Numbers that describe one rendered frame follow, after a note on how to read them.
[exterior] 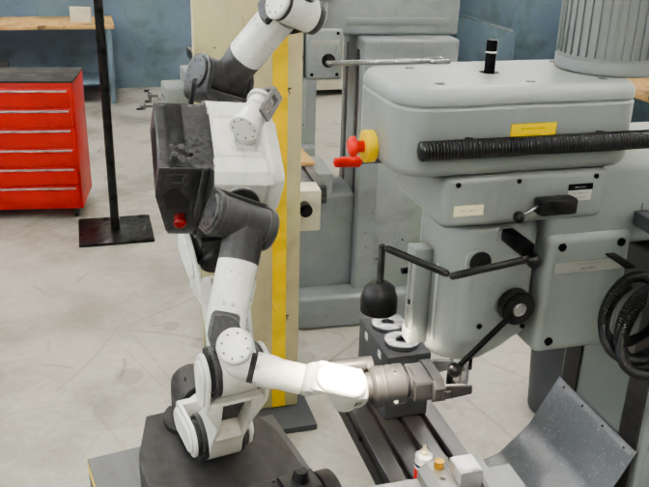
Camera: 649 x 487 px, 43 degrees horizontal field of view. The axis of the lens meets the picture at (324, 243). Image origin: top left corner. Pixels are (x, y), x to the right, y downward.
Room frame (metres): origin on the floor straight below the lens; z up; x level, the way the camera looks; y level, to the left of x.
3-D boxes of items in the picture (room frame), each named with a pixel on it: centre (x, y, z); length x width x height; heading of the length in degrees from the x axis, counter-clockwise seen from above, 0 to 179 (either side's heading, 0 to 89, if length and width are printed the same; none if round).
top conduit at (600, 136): (1.39, -0.37, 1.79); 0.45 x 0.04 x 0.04; 106
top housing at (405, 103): (1.53, -0.31, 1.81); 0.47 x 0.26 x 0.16; 106
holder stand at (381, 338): (1.92, -0.19, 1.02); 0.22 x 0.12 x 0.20; 18
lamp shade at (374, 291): (1.41, -0.11, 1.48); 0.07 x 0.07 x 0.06
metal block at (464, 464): (1.45, -0.32, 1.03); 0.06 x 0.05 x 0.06; 16
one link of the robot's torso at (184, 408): (2.11, 0.33, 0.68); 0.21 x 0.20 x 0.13; 26
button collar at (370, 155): (1.46, -0.08, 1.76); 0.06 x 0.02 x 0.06; 16
